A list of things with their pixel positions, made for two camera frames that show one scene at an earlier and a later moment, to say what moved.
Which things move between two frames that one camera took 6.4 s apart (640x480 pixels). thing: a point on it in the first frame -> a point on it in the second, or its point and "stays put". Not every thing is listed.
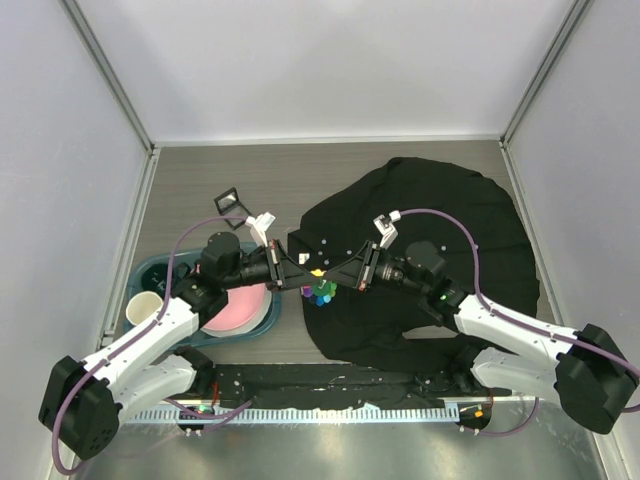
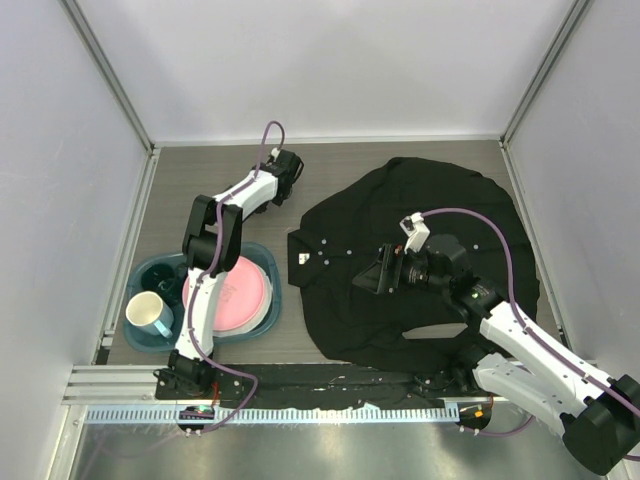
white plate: [247, 328] stays put
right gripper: [349, 273] -> [384, 271]
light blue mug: [140, 304] stays put
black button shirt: [482, 242] stays put
